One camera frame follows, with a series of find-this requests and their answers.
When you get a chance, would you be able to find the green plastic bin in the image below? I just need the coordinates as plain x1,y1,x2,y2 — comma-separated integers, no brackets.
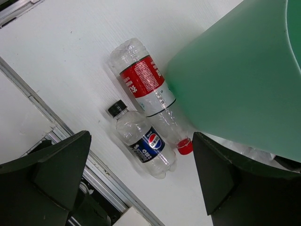
165,0,301,161

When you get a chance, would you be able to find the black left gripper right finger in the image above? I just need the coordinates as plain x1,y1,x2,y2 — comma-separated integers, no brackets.
192,132,301,226

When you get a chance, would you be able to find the clear bottle red label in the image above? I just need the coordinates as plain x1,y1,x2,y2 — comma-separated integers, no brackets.
109,38,193,155

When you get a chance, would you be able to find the aluminium table frame rail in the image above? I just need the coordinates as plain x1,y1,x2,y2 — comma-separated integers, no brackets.
0,60,162,226

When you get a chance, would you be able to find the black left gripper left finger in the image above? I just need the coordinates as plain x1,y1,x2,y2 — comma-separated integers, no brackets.
0,130,92,226

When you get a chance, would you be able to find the clear Pepsi bottle black cap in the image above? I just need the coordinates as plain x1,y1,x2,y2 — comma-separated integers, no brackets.
108,100,177,179

